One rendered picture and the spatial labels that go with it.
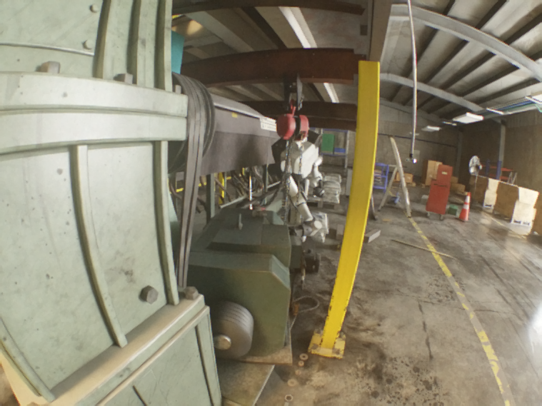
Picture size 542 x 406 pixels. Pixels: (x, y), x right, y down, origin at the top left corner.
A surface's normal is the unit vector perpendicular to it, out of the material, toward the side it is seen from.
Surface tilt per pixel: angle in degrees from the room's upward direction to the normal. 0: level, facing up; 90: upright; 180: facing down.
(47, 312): 90
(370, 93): 90
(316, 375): 0
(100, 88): 90
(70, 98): 90
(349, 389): 0
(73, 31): 80
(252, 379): 0
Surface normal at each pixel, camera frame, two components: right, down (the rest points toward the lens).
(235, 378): 0.06, -0.97
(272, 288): -0.01, 0.25
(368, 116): -0.35, 0.21
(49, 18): 0.93, -0.04
